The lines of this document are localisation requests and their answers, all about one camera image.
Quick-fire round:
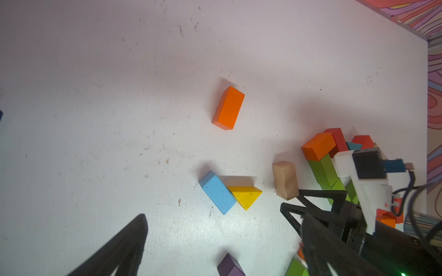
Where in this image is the teal triangle block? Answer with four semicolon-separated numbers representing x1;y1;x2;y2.
346;142;363;151

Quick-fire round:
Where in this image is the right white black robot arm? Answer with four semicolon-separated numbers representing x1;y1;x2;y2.
280;190;442;276

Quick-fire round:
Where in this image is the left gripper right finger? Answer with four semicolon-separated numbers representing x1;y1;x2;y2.
301;214;383;276

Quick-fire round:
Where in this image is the red block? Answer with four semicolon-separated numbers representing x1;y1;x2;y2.
351;135;375;150
376;197;404;225
324;128;349;158

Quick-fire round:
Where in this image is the yellow triangle block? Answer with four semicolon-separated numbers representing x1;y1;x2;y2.
228;186;262;210

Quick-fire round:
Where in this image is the cup of pencils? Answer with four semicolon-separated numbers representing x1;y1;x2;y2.
404;212;440;238

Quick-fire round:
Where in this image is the green block bottom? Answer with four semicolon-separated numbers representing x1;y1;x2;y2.
285;258;309;276

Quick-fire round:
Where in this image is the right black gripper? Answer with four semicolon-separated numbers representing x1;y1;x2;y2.
280;189;377;256

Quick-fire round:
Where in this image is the orange block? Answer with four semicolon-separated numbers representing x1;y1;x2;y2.
212;86;245;131
297;243;306;262
302;132;336;161
376;215;396;228

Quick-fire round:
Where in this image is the natural wood block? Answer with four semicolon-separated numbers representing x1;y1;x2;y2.
272;161;299;201

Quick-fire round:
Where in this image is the green block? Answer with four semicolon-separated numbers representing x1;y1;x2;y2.
323;180;359;205
308;154;339;188
285;258;309;276

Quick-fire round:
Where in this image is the purple cube block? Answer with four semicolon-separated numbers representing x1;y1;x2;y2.
217;253;245;276

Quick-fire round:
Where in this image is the light blue long block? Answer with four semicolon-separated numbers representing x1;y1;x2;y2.
199;171;236;215

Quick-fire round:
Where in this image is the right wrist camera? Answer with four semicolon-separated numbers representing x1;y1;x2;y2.
334;148;416;229

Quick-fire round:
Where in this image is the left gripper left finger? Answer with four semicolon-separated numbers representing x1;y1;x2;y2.
70;214;148;276

